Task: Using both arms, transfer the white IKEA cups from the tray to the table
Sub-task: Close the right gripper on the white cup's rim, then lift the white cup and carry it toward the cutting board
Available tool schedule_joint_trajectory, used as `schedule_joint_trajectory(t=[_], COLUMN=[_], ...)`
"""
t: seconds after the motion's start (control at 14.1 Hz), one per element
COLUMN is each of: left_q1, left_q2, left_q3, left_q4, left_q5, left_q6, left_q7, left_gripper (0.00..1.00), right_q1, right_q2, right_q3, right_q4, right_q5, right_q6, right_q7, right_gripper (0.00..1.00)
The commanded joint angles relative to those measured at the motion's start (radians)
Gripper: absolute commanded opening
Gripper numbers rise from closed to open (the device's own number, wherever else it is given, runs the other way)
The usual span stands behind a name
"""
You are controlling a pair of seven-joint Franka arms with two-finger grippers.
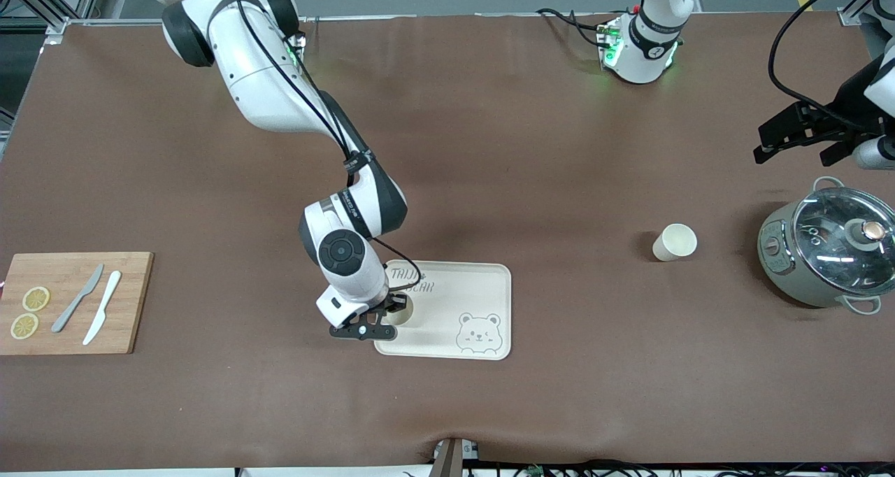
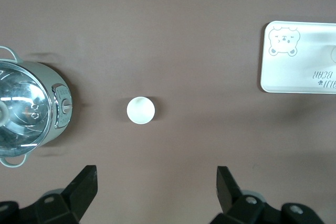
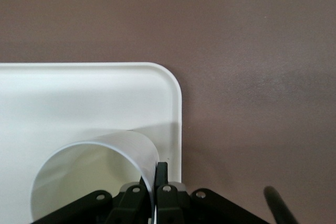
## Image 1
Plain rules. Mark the white plastic knife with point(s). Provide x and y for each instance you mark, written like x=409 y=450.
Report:
x=105 y=302

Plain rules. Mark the grey plastic knife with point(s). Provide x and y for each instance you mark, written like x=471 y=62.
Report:
x=77 y=298

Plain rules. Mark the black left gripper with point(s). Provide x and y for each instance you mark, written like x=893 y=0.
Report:
x=845 y=110

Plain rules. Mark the grey pot, glass lid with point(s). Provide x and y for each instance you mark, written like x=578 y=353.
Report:
x=790 y=281

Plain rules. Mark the lemon slice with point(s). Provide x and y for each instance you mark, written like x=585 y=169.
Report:
x=24 y=326
x=36 y=298

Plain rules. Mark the cream tray with bear print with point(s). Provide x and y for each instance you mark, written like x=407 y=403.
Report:
x=461 y=302

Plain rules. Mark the glass pot lid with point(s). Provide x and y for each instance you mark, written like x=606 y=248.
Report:
x=825 y=239

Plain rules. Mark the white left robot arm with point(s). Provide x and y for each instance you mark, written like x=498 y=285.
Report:
x=647 y=43

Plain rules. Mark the white plastic cup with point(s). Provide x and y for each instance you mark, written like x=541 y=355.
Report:
x=677 y=240
x=402 y=317

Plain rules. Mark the bamboo cutting board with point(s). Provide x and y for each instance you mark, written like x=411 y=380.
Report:
x=70 y=337

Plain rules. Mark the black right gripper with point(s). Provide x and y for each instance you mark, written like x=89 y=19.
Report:
x=396 y=300

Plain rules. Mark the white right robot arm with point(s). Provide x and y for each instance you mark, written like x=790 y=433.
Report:
x=259 y=78

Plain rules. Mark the aluminium frame post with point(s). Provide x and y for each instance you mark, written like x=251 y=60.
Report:
x=61 y=26
x=849 y=17

